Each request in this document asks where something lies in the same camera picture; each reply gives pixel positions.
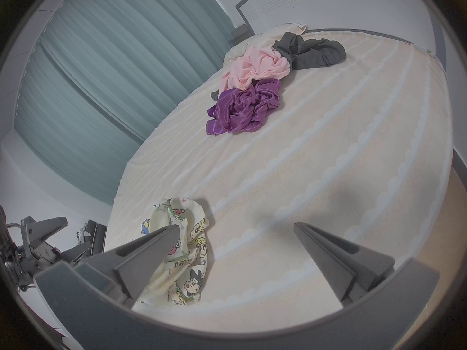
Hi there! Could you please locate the white printed garment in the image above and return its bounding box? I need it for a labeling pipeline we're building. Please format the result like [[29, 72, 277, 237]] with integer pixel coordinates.
[[140, 197, 211, 307]]

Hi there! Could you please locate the purple satin garment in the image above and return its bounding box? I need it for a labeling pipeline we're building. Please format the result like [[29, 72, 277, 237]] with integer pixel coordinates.
[[206, 78, 282, 136]]

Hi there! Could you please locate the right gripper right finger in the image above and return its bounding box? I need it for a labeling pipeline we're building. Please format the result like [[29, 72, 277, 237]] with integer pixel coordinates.
[[293, 222, 395, 303]]

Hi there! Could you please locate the black garment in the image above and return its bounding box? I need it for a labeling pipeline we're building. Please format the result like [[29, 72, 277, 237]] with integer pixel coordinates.
[[273, 32, 346, 70]]

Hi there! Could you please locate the pink garment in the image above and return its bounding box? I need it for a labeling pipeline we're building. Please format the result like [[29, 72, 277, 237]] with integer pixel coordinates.
[[220, 46, 292, 91]]

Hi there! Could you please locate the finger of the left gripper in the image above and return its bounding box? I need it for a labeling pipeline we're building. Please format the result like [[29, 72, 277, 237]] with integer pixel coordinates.
[[21, 216, 69, 248], [58, 242, 93, 262]]

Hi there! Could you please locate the black drawer chest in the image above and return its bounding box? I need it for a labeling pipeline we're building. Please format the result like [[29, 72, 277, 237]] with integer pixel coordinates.
[[75, 220, 107, 258]]

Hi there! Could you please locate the blue-green curtain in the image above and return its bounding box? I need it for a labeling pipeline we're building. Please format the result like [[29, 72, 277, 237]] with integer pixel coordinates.
[[14, 39, 146, 207], [38, 0, 236, 141]]

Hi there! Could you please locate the bed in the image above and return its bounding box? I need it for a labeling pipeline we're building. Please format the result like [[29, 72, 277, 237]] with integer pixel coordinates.
[[103, 0, 457, 313]]

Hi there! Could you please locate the grey bedside table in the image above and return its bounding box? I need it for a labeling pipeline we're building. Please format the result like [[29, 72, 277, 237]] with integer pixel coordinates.
[[232, 24, 253, 44]]

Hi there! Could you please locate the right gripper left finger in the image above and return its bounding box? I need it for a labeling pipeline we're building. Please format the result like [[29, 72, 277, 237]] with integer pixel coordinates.
[[75, 225, 182, 304]]

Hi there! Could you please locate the cream pillow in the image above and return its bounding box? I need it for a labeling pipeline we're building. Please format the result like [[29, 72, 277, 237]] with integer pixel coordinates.
[[223, 23, 307, 63]]

